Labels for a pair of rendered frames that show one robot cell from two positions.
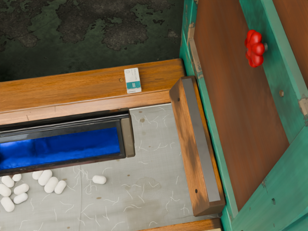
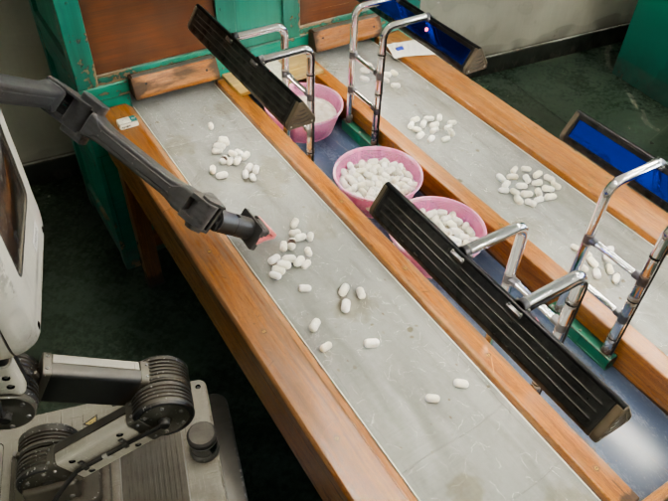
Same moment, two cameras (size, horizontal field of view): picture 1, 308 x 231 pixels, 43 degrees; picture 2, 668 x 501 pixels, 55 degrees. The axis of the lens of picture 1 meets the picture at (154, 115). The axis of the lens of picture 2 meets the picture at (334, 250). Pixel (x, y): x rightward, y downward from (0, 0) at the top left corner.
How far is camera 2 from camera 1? 2.04 m
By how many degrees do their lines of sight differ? 61
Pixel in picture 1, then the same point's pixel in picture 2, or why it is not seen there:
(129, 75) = (124, 121)
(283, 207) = not seen: outside the picture
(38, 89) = not seen: hidden behind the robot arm
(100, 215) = (234, 122)
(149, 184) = (204, 109)
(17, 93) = not seen: hidden behind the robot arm
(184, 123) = (164, 78)
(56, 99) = (155, 154)
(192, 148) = (181, 70)
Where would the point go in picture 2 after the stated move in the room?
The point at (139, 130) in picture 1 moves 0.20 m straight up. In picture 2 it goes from (166, 121) to (156, 66)
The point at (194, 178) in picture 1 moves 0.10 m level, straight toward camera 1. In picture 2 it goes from (199, 71) to (229, 71)
